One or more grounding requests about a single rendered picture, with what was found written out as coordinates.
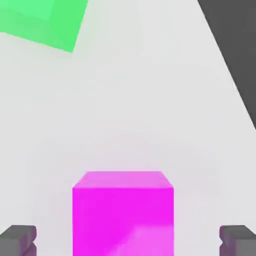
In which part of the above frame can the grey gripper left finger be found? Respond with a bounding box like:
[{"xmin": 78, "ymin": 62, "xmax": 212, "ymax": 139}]
[{"xmin": 0, "ymin": 224, "xmax": 38, "ymax": 256}]

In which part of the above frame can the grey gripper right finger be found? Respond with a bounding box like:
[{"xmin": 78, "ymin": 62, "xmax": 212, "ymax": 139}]
[{"xmin": 219, "ymin": 224, "xmax": 256, "ymax": 256}]

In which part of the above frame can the small magenta cube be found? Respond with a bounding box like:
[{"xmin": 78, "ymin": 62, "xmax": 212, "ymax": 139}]
[{"xmin": 72, "ymin": 170, "xmax": 175, "ymax": 256}]

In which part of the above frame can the large green box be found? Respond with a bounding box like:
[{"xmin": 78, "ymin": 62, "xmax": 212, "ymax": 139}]
[{"xmin": 0, "ymin": 0, "xmax": 89, "ymax": 54}]

